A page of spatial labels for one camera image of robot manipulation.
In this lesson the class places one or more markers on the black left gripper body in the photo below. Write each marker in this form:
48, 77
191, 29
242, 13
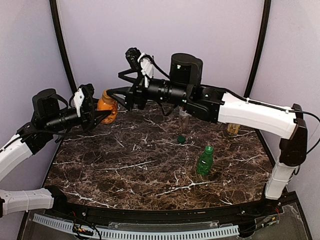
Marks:
89, 113

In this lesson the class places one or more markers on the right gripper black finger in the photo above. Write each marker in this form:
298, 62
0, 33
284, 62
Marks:
123, 95
129, 75

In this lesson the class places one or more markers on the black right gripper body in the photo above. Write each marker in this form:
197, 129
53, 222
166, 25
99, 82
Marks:
136, 92

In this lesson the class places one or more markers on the orange juice bottle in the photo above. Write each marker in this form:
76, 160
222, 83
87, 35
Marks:
106, 103

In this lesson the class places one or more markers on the brown drink bottle white label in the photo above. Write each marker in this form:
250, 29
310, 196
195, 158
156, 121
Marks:
183, 118

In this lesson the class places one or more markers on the dark green bottle cap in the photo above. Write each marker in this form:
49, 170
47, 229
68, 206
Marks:
181, 139

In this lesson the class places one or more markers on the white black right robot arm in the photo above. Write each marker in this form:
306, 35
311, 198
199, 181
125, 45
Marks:
183, 87

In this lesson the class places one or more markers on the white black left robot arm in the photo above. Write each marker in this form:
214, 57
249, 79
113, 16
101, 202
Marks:
52, 115

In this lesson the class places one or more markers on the green plastic soda bottle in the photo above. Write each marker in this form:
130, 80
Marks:
205, 161

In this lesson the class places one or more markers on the beige label tea bottle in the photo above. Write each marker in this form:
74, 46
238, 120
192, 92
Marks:
233, 128

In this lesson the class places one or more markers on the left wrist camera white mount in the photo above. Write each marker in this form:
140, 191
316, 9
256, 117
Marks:
78, 100

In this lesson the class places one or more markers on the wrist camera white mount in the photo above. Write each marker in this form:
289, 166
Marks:
140, 62
78, 100

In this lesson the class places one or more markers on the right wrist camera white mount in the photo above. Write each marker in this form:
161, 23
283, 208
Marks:
140, 62

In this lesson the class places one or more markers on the black left frame post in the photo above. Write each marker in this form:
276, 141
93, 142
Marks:
61, 44

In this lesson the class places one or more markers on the black frame post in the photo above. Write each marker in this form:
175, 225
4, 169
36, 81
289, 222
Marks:
61, 44
259, 47

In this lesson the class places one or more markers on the black right frame post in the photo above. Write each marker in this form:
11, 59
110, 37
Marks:
259, 47

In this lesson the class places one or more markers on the white slotted cable duct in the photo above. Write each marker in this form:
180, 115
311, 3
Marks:
130, 231

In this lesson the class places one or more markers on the black front table rail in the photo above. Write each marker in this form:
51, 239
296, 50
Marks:
239, 214

